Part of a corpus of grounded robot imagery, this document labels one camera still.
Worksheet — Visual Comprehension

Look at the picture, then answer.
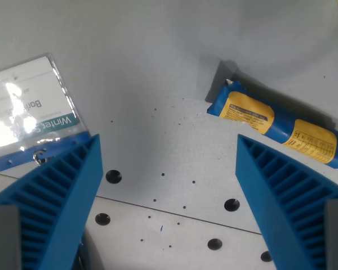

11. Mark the metal badge clip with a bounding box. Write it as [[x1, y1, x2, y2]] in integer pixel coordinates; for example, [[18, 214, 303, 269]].
[[33, 150, 55, 167]]

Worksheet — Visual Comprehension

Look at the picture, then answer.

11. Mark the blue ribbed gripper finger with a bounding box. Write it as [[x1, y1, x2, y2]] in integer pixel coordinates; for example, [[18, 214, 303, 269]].
[[0, 133, 104, 270], [235, 134, 338, 270]]

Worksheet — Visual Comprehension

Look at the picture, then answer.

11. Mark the blue and yellow snack wrapper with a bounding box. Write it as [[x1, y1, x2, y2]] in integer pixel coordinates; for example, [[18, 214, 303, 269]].
[[206, 78, 338, 171]]

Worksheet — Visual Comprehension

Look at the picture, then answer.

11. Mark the plastic name badge holder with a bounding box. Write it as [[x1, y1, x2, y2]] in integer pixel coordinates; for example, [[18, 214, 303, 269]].
[[0, 52, 91, 172]]

